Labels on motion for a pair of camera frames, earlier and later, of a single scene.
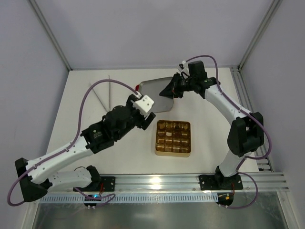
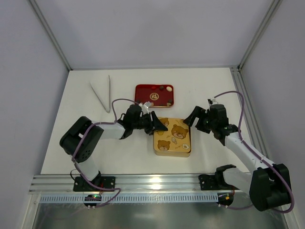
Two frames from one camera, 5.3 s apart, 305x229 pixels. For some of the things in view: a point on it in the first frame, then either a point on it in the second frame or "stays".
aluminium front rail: [189, 183] stays
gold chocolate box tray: [173, 138] stays
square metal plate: [152, 88] -> [175, 142]
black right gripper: [177, 85] -> [201, 120]
